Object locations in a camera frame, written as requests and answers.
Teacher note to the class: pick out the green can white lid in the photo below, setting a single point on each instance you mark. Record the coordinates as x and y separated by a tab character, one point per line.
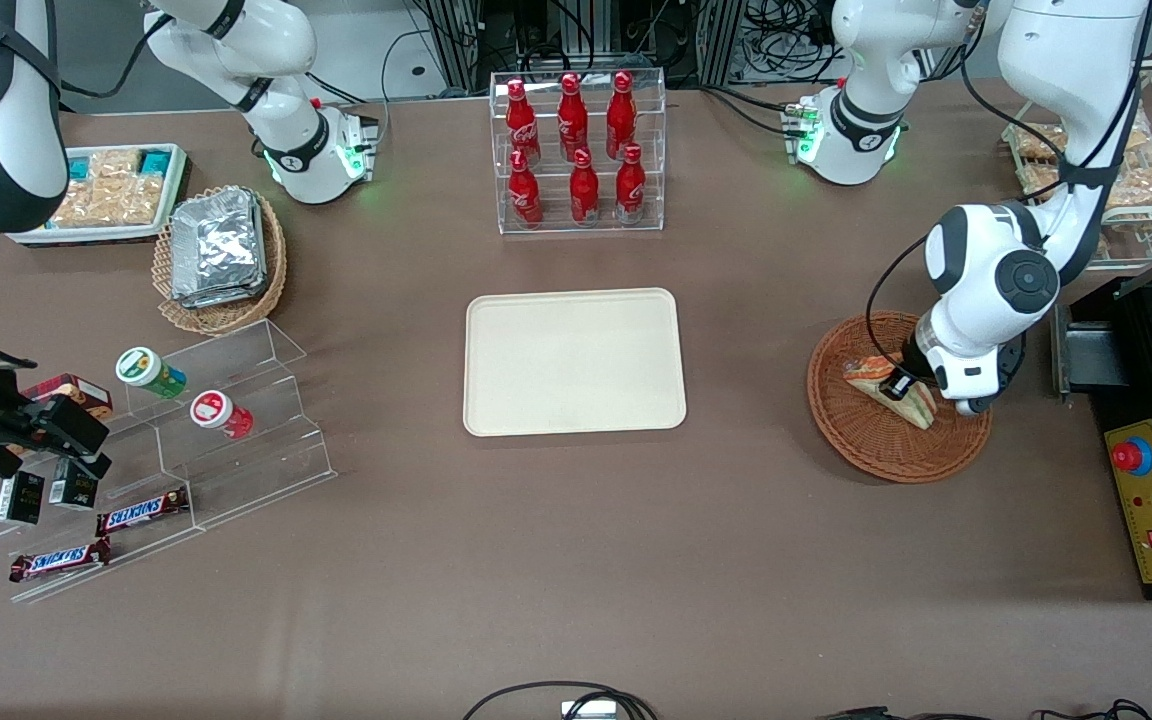
146	368

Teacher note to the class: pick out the clear acrylic stepped display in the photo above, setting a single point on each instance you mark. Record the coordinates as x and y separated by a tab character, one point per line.
256	450

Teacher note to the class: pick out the oval tan wicker basket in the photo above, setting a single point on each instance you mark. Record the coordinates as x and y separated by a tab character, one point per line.
221	318

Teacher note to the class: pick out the small black box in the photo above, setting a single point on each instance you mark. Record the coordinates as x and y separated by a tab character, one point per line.
19	498
73	488

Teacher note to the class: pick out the small grey plug box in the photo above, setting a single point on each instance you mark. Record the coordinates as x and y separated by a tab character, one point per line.
588	710

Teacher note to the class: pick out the black appliance base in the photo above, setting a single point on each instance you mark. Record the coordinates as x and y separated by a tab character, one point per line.
1146	350

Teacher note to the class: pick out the beige rectangular tray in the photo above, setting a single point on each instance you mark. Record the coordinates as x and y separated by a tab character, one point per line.
571	365

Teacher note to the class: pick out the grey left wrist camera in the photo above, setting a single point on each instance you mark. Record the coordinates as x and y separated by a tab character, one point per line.
974	407

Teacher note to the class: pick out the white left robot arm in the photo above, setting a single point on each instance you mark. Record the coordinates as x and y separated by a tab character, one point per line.
1066	80

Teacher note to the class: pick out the teal snack packet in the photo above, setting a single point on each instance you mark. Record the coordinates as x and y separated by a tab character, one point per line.
82	167

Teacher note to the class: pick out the red emergency stop button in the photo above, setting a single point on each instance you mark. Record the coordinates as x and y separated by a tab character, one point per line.
1131	457

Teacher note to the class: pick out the round brown wicker basket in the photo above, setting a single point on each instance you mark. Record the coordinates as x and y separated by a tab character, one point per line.
871	440

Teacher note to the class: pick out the grey metal bracket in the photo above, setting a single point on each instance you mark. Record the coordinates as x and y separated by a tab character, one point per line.
1091	360

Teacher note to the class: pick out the red can white lid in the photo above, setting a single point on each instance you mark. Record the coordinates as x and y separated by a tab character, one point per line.
218	412

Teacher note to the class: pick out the triangle sandwich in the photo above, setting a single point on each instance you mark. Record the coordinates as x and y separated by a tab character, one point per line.
866	372

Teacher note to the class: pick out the red cola bottle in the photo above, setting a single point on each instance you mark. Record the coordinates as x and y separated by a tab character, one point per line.
630	190
584	195
525	195
572	120
522	125
621	115

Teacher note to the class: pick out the beige cracker packet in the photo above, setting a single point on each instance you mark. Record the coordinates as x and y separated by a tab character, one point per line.
116	164
106	205

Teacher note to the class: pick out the white snack tray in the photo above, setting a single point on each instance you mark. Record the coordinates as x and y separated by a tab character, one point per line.
36	235

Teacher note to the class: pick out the aluminium frame post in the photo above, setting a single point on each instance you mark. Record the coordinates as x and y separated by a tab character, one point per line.
721	40
458	45

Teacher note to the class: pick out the red brown chocolate box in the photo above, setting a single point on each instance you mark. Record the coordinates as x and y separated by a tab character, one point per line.
81	392

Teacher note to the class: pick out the clear acrylic bottle rack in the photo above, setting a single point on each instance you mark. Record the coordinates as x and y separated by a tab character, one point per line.
551	215

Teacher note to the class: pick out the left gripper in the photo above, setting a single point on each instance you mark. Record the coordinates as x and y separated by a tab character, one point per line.
1011	364

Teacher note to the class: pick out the wrapped bread packet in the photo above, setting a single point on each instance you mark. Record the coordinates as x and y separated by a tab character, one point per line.
1146	185
1144	138
1041	180
1034	142

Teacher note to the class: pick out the brown Snickers bar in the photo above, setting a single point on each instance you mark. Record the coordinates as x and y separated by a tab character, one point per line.
141	512
58	561

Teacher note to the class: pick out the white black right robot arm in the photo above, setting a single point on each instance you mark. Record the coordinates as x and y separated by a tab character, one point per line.
276	50

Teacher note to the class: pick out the silver foil packet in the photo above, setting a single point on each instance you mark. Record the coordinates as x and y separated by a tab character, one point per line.
216	240
226	298

